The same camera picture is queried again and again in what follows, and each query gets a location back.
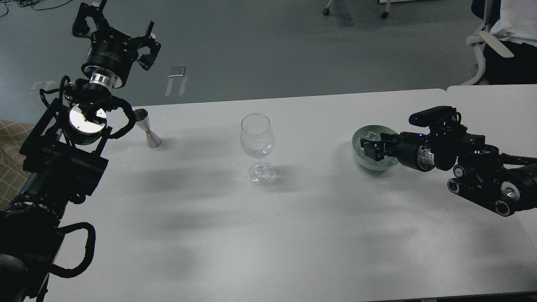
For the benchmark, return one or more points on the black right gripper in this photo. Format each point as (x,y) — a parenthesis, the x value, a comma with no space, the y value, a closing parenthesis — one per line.
(412,150)

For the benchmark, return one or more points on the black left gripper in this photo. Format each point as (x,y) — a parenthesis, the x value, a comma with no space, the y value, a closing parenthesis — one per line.
(113,53)

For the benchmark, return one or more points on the clear ice cubes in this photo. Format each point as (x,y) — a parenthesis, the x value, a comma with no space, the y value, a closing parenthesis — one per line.
(365,161)

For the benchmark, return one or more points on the silver metal jigger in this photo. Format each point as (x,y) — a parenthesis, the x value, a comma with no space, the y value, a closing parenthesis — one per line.
(142,121)

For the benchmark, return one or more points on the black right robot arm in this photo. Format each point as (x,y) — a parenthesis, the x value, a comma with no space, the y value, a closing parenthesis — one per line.
(501,183)

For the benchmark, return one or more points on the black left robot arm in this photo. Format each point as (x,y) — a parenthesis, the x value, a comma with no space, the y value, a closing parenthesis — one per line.
(63,155)

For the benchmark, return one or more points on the clear wine glass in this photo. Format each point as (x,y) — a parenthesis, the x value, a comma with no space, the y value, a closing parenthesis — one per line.
(257,141)

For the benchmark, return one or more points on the green ceramic bowl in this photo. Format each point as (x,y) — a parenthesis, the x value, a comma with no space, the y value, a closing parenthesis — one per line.
(373,128)

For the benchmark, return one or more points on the rolling chair base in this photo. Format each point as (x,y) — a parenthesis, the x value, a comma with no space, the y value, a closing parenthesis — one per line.
(346,8)

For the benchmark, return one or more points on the white office chair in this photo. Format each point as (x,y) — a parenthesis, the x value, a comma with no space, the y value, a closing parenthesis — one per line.
(482,42)

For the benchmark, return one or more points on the beige checkered chair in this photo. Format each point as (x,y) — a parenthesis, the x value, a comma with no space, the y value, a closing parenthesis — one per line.
(12,175)

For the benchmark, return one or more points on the person in white shirt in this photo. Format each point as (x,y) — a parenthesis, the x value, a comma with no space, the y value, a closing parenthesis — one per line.
(514,24)

